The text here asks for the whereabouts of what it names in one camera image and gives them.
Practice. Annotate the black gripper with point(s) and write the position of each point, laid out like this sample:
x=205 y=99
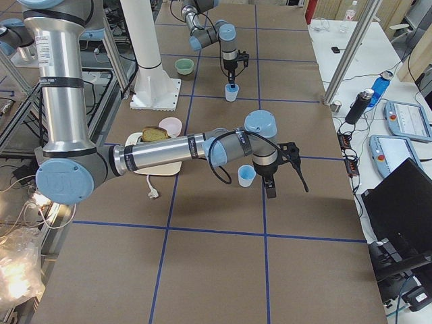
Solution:
x=266 y=172
x=229 y=67

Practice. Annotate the blue cup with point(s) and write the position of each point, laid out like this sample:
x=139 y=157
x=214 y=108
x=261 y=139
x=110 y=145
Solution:
x=231 y=94

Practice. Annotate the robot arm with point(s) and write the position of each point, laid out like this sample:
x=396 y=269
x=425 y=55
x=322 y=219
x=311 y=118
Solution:
x=74 y=166
x=221 y=32

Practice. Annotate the blue cup near arm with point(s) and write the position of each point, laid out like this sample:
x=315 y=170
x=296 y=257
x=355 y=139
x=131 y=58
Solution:
x=246 y=175

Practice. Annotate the green bowl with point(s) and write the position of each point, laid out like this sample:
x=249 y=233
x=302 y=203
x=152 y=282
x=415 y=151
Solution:
x=184 y=66

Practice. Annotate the pink bowl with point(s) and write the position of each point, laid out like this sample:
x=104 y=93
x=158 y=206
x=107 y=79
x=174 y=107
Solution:
x=172 y=125

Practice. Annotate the cream toaster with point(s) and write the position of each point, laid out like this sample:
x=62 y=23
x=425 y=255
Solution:
x=152 y=158

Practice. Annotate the toast slice in toaster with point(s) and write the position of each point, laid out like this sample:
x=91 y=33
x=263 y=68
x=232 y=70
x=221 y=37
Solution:
x=154 y=133

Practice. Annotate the small metal cylinder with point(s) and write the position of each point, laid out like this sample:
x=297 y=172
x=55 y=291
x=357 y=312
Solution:
x=335 y=106

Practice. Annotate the white toaster plug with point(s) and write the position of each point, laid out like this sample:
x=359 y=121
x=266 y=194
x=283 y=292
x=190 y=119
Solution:
x=153 y=193

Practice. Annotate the black thermos bottle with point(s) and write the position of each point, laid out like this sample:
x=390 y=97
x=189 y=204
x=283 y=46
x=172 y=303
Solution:
x=361 y=102

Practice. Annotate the near teach pendant tablet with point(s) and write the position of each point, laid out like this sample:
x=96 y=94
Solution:
x=388 y=152

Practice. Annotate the teach pendant tablet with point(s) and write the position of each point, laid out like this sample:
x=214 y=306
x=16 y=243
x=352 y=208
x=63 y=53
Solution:
x=407 y=119
x=388 y=152

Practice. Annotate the black laptop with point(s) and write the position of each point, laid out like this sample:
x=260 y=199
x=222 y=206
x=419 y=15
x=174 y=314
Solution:
x=399 y=208

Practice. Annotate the blue water bottle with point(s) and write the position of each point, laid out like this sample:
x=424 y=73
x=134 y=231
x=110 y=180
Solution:
x=379 y=87

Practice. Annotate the far teach pendant tablet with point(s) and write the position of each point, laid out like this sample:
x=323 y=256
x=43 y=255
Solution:
x=407 y=119

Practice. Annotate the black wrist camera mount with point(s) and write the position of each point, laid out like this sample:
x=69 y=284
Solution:
x=243 y=56

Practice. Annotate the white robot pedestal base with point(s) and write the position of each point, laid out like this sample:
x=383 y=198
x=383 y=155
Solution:
x=153 y=88

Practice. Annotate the aluminium frame post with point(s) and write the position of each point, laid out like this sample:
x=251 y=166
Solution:
x=361 y=28

